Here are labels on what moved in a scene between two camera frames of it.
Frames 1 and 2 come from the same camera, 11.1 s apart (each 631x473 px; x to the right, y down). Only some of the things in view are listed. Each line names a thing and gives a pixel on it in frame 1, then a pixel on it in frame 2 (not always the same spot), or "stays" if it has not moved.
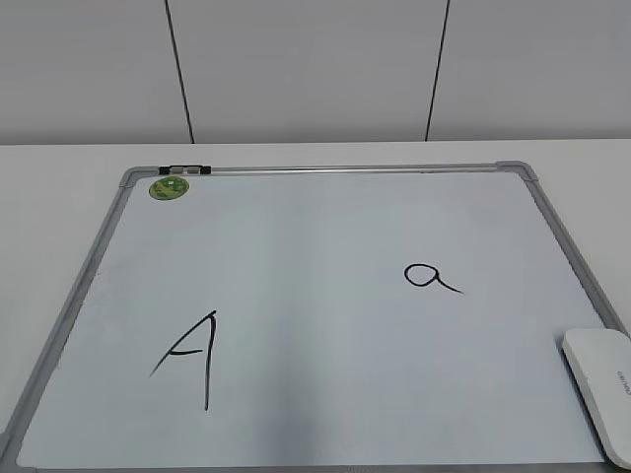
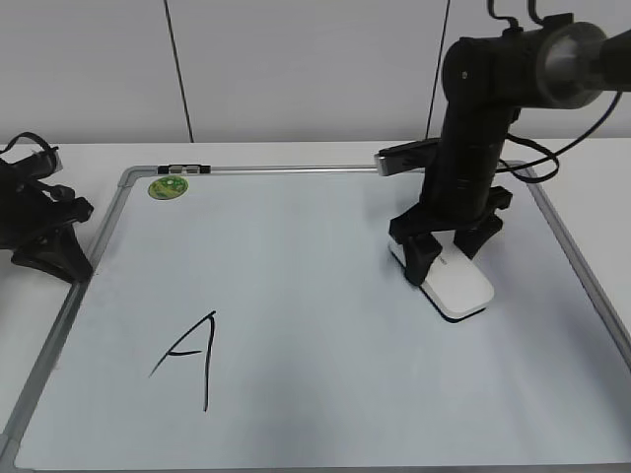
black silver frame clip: x=184 y=169 stays
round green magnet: x=168 y=188 stays
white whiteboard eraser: x=599 y=364 → x=453 y=282
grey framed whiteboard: x=351 y=318 stays
